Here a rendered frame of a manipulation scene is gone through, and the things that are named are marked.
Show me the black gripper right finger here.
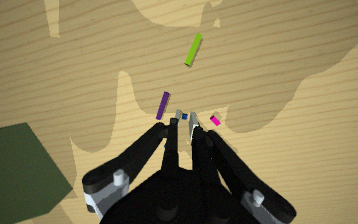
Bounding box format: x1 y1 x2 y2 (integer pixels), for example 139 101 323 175
189 111 297 224

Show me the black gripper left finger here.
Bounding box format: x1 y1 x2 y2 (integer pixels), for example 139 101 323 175
82 109 180 221

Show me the small magenta rod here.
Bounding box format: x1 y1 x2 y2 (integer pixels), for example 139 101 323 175
210 115 220 126

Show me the lime green rod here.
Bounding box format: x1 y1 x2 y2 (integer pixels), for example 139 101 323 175
185 33 202 66

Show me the purple rod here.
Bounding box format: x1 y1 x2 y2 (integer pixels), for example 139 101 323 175
156 92 170 120

